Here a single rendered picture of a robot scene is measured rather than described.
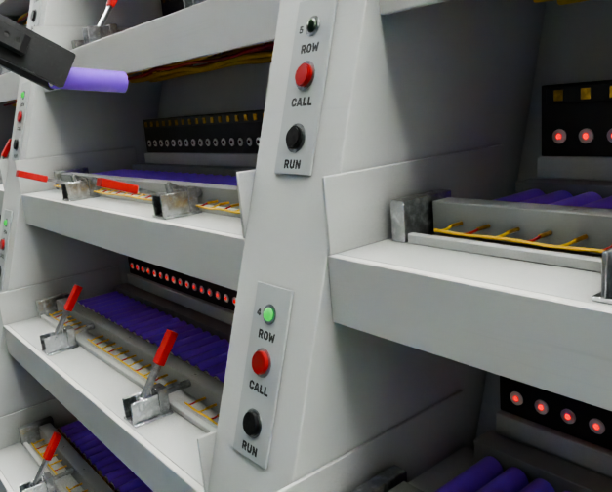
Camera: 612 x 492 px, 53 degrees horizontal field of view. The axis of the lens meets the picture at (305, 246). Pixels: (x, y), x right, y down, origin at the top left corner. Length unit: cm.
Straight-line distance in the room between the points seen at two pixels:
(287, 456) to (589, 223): 23
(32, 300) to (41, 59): 57
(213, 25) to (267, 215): 21
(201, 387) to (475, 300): 38
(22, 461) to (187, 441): 50
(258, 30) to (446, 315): 29
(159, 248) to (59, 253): 46
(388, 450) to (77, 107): 76
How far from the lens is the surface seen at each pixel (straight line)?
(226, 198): 59
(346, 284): 39
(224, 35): 57
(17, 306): 104
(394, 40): 43
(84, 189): 85
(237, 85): 90
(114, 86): 57
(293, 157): 43
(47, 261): 105
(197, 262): 54
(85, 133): 105
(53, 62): 55
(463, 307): 33
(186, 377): 66
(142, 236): 63
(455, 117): 48
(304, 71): 44
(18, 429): 110
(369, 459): 46
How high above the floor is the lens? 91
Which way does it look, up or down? 2 degrees down
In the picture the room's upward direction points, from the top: 9 degrees clockwise
